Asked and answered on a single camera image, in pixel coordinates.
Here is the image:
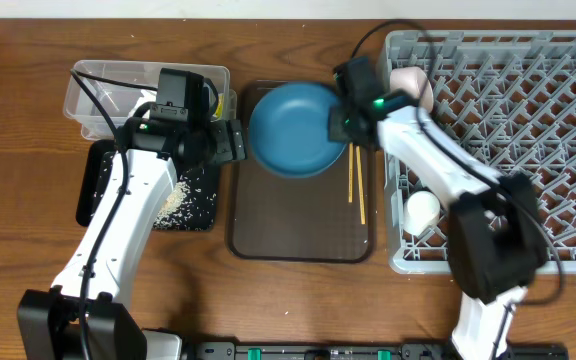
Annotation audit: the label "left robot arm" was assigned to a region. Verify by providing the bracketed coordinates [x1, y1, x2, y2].
[17, 68, 246, 359]

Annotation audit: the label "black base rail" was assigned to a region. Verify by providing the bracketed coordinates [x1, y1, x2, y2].
[182, 341, 569, 360]

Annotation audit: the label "wooden chopstick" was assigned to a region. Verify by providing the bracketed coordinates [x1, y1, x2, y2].
[347, 143, 354, 203]
[355, 146, 366, 225]

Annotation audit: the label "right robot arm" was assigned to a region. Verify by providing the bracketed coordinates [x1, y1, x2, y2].
[329, 57, 548, 359]

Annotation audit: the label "white cup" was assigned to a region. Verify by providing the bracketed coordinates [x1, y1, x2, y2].
[402, 191, 441, 236]

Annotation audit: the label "spilled rice grains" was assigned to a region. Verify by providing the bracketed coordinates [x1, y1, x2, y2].
[89, 150, 217, 238]

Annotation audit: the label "black waste tray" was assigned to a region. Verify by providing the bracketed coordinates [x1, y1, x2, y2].
[76, 140, 220, 231]

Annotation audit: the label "grey dishwasher rack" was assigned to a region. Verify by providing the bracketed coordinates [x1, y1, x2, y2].
[378, 30, 576, 274]

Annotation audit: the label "white tissue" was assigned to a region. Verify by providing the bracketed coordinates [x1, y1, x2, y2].
[129, 101, 155, 118]

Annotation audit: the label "dark brown serving tray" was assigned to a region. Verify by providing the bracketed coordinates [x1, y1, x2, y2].
[227, 80, 376, 264]

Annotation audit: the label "clear plastic bin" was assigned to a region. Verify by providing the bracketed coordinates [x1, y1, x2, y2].
[63, 60, 237, 141]

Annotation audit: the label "yellow green snack wrapper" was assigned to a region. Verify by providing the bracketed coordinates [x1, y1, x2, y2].
[214, 93, 225, 120]

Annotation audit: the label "dark blue plate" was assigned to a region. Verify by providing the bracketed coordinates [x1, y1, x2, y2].
[248, 82, 345, 178]

